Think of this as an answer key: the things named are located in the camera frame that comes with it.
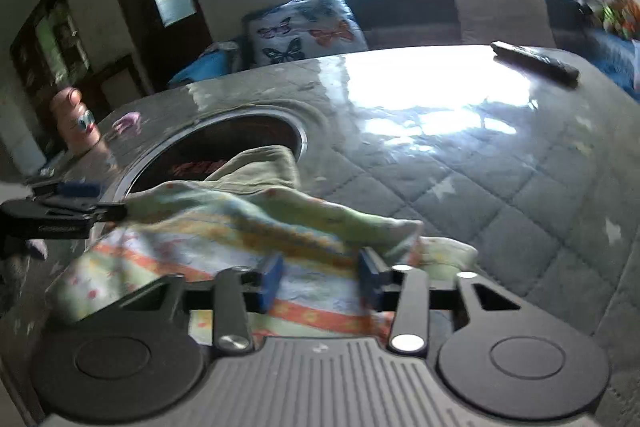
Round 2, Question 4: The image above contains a blue cushion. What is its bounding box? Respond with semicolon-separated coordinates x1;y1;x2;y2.
167;42;241;88

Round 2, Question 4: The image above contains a pink cartoon water bottle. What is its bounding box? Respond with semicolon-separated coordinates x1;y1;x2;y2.
50;87;108;152

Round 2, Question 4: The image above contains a dark wooden door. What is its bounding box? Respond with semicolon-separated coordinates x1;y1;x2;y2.
102;0;216;95

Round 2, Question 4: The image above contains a black remote control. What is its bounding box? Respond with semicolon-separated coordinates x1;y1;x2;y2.
490;41;581;88

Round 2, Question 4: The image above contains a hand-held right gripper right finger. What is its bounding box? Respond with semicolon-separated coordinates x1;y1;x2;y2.
357;247;523;354

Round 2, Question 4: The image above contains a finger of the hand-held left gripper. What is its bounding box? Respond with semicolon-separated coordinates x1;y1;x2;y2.
0;199;128;240
27;179;103;201

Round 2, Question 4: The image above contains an orange plush toy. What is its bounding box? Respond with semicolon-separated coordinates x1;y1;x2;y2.
620;0;640;40

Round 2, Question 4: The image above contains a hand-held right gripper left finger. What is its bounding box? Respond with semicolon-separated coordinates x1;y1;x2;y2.
97;254;286;354

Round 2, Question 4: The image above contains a dark wooden shelf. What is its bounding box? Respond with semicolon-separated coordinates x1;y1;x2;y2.
10;0;93;108

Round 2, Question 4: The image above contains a butterfly print pillow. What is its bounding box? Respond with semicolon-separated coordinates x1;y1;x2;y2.
242;0;371;68

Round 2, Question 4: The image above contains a round black table hotplate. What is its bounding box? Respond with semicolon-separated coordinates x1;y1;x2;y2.
120;109;308;208

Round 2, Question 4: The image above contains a dark blue sofa bench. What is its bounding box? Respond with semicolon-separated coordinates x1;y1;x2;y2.
167;0;640;102

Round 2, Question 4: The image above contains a pale green children's shirt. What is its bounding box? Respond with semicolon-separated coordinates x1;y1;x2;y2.
47;146;478;348

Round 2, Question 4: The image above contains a low dark wooden cabinet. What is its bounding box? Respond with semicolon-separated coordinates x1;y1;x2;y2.
75;54;151;118

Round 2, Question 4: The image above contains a small pink hair clip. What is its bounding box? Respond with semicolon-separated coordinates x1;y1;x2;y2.
111;112;143;134

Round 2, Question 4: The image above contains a plain white pillow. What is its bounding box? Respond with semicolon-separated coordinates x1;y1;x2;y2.
449;0;557;49

